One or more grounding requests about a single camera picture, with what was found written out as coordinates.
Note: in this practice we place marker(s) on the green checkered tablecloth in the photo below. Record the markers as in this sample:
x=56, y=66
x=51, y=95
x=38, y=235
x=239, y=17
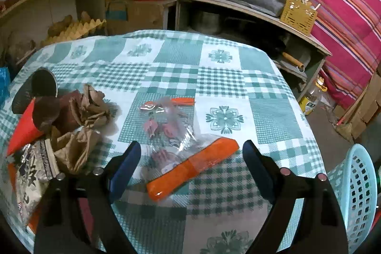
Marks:
x=239, y=93

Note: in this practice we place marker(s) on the plastic oil bottle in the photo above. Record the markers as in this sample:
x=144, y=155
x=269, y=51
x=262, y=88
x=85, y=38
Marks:
x=313, y=96

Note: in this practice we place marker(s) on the brown paper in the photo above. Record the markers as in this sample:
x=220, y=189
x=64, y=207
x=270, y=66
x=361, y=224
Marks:
x=89, y=109

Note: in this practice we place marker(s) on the grey wooden shelf unit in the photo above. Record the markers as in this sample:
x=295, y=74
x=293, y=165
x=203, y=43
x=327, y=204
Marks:
x=227, y=20

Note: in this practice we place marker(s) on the yellow egg tray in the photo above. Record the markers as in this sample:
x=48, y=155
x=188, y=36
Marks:
x=77, y=30

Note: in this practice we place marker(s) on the black paper cup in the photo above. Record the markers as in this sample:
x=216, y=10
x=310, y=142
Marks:
x=41, y=83

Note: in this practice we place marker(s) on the yellow utensil basket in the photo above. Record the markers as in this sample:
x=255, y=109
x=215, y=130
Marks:
x=300, y=15

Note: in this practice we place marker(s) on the clear plastic bag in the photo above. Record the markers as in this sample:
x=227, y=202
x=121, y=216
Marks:
x=172, y=139

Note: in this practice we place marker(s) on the cardboard box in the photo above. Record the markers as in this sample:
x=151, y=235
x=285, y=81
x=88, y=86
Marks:
x=124, y=16

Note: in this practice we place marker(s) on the printed snack packet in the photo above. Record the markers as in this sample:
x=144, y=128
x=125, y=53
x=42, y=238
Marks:
x=35, y=166

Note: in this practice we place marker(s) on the striped pink cloth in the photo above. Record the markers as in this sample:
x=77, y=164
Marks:
x=350, y=30

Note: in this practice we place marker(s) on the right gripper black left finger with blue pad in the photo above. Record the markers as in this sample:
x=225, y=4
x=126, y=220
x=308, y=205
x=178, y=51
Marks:
x=77, y=208

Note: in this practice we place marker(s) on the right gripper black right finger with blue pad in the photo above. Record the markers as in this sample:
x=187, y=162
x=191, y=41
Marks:
x=320, y=228

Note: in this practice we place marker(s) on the wooden handled tool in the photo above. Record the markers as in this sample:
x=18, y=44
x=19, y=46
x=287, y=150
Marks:
x=293, y=61

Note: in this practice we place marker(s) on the light blue plastic basket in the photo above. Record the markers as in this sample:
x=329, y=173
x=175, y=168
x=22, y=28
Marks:
x=354, y=183

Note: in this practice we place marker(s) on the maroon scouring pad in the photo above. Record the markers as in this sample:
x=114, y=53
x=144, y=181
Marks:
x=69, y=116

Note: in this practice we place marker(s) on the brown paper bag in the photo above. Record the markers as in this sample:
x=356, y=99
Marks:
x=72, y=149

